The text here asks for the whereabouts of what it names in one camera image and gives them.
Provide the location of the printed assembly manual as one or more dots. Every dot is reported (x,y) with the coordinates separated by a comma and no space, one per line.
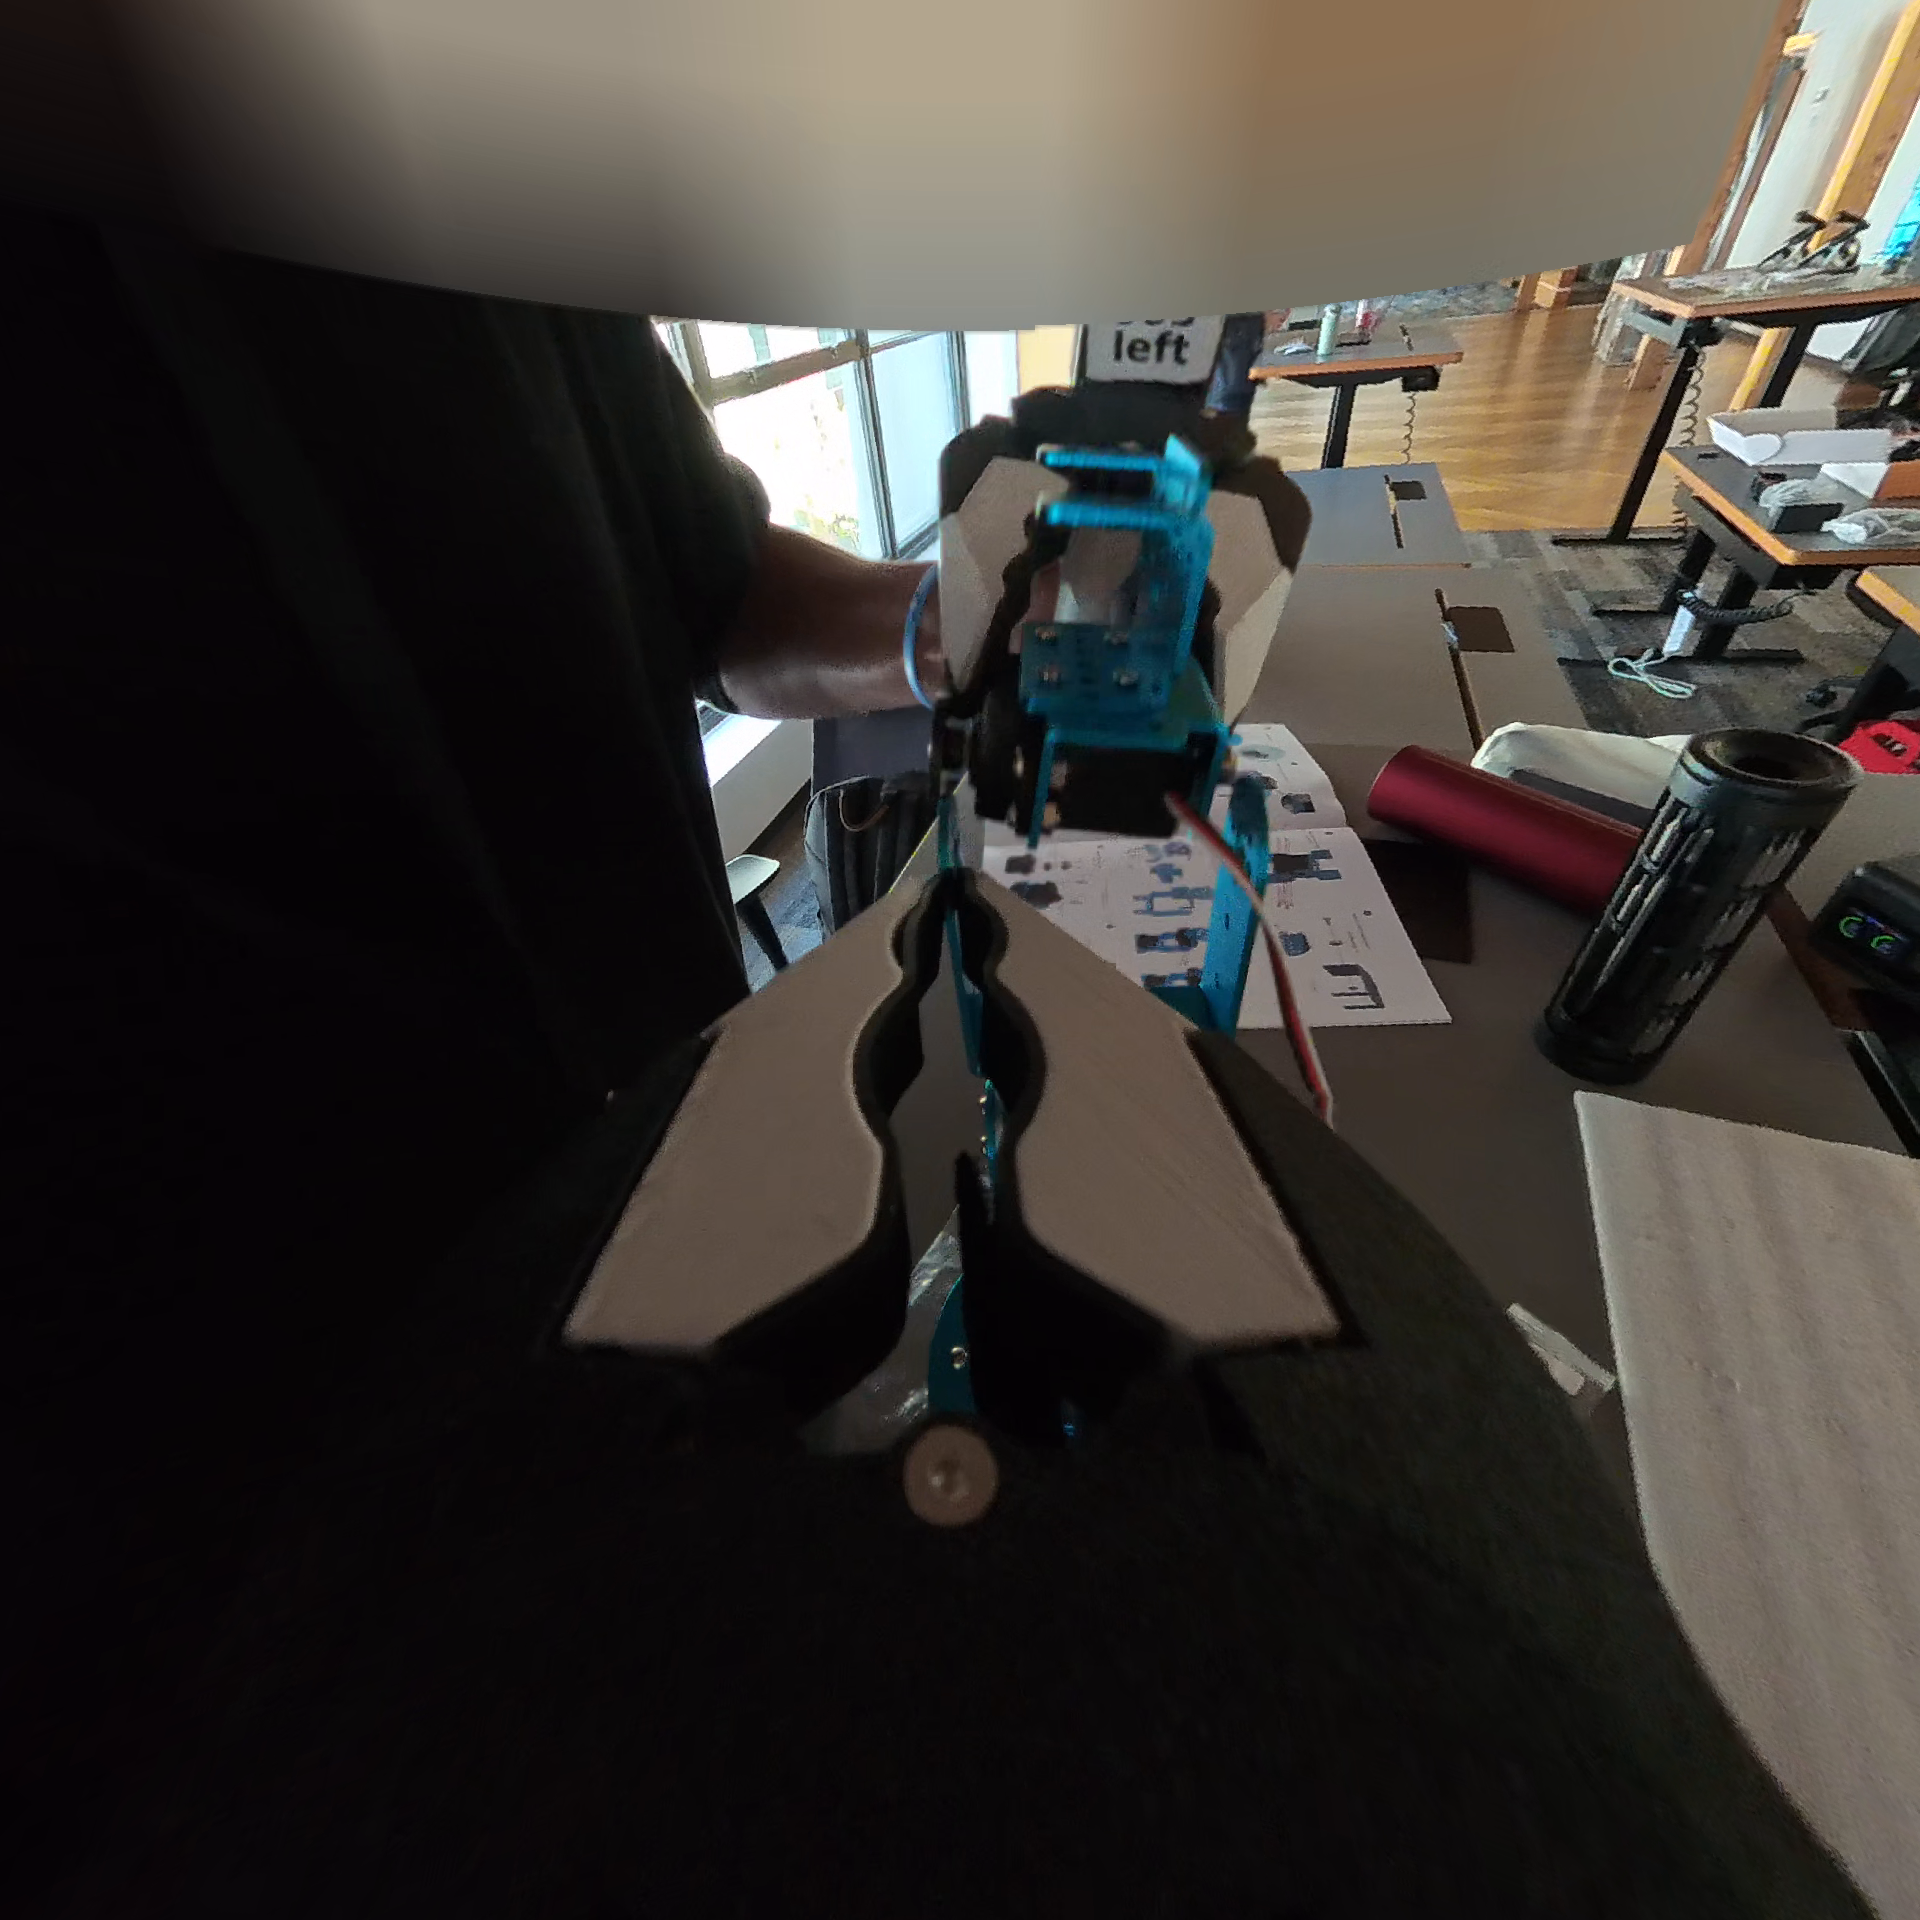
(1351,960)

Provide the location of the black cylindrical bottle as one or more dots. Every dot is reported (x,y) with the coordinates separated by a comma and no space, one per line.
(1681,915)

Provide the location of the adjoining grey desk with slots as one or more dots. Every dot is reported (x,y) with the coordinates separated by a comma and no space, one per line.
(1381,601)

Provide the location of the blue wristband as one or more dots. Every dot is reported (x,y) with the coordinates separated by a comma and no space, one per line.
(919,631)

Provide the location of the person's left forearm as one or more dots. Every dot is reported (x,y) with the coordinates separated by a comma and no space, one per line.
(810,631)

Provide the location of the white foam sheet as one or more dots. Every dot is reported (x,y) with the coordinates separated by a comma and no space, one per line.
(1771,1424)

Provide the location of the large grid window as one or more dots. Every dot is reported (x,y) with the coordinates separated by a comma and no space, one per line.
(840,434)

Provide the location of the blue servo bracket assembly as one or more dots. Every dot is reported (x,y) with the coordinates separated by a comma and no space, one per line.
(1110,674)

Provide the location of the dark red tube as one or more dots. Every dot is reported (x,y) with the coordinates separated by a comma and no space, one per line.
(1501,825)

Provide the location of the cluttered background desk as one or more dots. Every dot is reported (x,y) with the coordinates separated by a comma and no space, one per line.
(1784,495)

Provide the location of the white plastic bag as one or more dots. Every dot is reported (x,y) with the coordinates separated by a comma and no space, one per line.
(1575,747)

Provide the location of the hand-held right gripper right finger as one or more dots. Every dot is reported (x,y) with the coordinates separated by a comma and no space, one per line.
(1170,1200)

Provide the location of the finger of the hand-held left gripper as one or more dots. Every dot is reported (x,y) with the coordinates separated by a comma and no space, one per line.
(986,571)
(1248,601)

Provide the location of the black charger with display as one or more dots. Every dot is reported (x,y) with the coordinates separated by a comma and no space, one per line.
(1874,930)

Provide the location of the black flat device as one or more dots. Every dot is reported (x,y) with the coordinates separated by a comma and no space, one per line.
(1425,901)

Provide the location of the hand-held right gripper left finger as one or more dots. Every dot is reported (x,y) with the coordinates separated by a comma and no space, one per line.
(734,1200)

